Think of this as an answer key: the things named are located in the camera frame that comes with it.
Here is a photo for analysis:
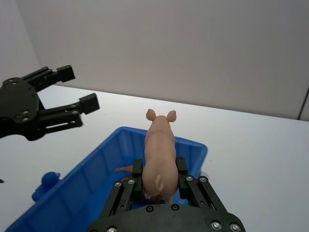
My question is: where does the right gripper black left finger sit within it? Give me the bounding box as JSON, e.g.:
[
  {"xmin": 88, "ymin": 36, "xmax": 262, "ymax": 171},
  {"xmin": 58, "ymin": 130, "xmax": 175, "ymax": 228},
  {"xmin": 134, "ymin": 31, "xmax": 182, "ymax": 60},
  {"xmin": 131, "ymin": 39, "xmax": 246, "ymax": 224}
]
[{"xmin": 107, "ymin": 159, "xmax": 145, "ymax": 218}]

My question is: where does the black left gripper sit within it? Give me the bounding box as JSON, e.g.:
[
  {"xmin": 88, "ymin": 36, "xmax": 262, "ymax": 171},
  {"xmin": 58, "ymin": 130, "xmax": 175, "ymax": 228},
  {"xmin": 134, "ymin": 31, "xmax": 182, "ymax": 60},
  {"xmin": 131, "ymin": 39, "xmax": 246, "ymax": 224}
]
[{"xmin": 0, "ymin": 64, "xmax": 100, "ymax": 142}]

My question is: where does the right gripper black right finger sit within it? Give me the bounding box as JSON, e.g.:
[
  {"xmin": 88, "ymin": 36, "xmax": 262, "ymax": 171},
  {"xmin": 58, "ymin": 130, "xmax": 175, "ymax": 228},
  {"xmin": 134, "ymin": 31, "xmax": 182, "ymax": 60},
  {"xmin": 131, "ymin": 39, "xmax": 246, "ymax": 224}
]
[{"xmin": 175, "ymin": 156, "xmax": 229, "ymax": 214}]

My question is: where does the pink toy pig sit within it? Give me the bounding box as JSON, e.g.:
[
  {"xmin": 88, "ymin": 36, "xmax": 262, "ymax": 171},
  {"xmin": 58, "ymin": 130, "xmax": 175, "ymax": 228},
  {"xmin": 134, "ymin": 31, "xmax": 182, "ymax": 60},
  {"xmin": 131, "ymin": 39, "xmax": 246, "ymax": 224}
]
[{"xmin": 141, "ymin": 108, "xmax": 181, "ymax": 205}]

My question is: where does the small brown toy animal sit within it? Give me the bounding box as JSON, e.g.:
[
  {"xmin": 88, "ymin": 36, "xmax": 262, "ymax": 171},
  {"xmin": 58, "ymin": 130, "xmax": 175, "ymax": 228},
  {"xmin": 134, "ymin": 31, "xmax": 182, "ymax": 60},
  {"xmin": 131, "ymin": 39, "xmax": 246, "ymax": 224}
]
[{"xmin": 115, "ymin": 164, "xmax": 134, "ymax": 184}]

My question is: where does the blue plastic bin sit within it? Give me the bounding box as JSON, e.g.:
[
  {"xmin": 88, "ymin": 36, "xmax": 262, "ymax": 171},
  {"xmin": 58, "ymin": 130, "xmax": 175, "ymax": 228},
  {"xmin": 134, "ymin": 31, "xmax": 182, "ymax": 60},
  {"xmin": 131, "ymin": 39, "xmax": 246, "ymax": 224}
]
[{"xmin": 6, "ymin": 126, "xmax": 209, "ymax": 232}]

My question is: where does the blue toy figure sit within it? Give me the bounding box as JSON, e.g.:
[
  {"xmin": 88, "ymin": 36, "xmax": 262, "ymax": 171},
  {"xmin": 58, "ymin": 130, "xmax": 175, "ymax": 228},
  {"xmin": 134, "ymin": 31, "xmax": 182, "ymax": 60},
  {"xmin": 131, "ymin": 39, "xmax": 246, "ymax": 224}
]
[{"xmin": 31, "ymin": 171, "xmax": 61, "ymax": 203}]

